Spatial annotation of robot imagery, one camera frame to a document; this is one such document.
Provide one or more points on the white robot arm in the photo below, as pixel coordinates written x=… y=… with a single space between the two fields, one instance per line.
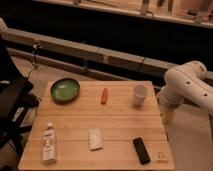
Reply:
x=185 y=82

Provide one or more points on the green bowl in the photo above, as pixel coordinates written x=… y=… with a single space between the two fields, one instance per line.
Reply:
x=65 y=89

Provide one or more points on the black chair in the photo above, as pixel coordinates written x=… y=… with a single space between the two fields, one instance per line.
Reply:
x=15 y=100

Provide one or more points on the black remote control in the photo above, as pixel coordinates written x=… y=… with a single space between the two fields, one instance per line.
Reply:
x=141 y=151

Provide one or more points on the white plastic bottle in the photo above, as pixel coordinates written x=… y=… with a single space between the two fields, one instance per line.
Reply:
x=49 y=144

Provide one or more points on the pale yellow gripper tip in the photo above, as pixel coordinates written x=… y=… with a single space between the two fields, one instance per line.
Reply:
x=167 y=116

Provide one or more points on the white sponge block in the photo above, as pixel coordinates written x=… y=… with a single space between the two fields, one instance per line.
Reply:
x=95 y=139

